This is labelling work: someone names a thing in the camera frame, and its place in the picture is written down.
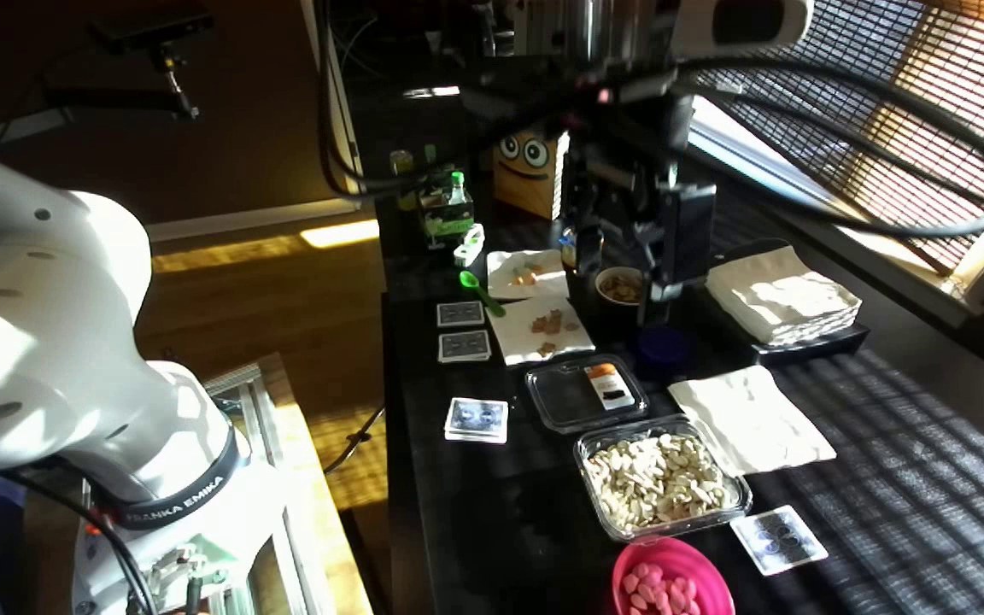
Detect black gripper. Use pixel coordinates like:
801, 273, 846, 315
624, 166, 723, 335

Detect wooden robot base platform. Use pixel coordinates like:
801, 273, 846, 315
58, 353, 374, 615

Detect dark bowl with food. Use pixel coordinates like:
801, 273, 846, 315
586, 263, 657, 329

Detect small orange white item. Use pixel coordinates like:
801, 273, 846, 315
582, 358, 642, 412

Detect black rectangular box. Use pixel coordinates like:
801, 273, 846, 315
522, 353, 648, 437

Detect flat white paper napkin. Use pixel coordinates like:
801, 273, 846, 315
665, 363, 839, 478

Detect white napkin with orange food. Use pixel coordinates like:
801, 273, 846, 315
480, 245, 572, 302

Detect clear tray of snacks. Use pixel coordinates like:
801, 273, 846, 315
584, 431, 741, 535

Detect cardboard box with cartoon face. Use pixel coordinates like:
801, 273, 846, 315
489, 122, 572, 222

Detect green plastic spoon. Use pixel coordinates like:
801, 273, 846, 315
455, 263, 509, 319

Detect white green handheld device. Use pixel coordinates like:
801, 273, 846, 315
451, 218, 490, 273

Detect blue white playing card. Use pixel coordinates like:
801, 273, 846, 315
441, 394, 512, 446

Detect green capped clear bottle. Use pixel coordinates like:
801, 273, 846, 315
416, 166, 477, 248

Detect dark playing card white border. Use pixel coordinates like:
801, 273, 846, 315
726, 501, 832, 580

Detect pale nut pile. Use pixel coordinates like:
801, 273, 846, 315
617, 560, 708, 615

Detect bamboo window blind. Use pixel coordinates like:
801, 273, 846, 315
684, 0, 984, 275

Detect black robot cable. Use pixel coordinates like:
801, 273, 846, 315
674, 54, 984, 245

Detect wooden window frame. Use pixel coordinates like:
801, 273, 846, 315
684, 96, 984, 335

